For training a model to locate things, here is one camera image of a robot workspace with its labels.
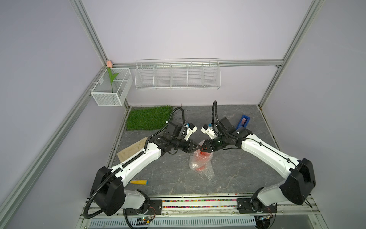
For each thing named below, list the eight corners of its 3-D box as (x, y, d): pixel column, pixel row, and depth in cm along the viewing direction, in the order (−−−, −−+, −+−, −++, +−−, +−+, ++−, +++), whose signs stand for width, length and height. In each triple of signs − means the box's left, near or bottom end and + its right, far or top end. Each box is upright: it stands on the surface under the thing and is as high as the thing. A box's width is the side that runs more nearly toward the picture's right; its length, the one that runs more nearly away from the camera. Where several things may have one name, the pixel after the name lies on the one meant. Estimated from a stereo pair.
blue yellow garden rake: (131, 184, 83) (129, 183, 82) (131, 181, 85) (130, 180, 83) (147, 184, 83) (146, 183, 82) (148, 181, 85) (147, 180, 83)
